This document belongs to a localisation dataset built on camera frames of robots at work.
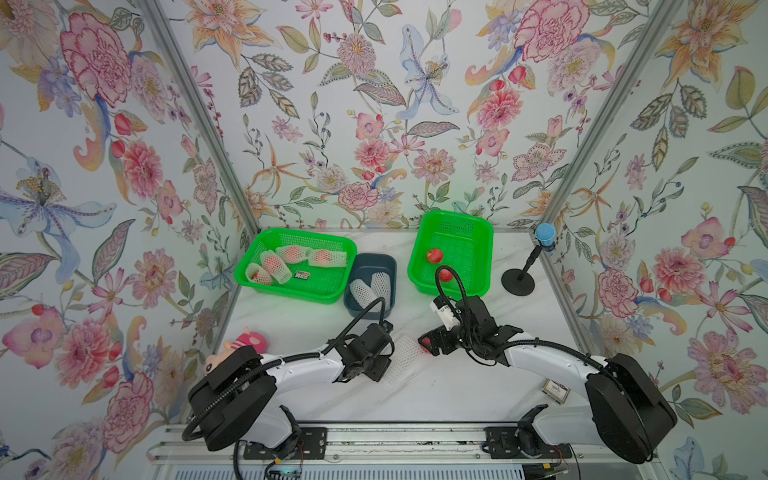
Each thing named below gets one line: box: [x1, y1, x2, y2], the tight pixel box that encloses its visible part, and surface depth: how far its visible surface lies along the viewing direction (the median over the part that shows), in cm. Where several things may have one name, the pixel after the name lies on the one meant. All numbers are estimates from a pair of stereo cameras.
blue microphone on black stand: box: [501, 223, 556, 297], surface depth 106 cm
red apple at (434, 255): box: [426, 248, 444, 264], surface depth 110 cm
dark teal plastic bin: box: [344, 253, 397, 320], surface depth 103 cm
